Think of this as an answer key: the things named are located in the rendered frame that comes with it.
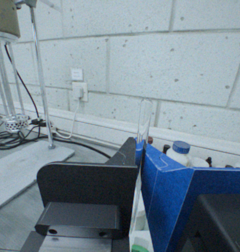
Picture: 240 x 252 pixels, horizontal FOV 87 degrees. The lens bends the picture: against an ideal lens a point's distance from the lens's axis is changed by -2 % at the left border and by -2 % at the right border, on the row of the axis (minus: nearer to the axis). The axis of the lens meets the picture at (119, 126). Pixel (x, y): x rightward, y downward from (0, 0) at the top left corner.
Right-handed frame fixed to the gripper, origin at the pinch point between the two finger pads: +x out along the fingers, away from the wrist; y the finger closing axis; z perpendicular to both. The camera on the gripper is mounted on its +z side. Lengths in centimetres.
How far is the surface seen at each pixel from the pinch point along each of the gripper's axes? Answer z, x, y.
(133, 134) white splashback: -17.5, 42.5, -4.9
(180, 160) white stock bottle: -16.0, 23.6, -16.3
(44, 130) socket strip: -23, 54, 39
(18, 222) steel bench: -25.4, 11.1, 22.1
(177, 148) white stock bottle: -13.3, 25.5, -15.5
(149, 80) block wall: 3.6, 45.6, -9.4
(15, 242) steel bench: -25.4, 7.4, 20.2
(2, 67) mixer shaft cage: 6.0, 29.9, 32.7
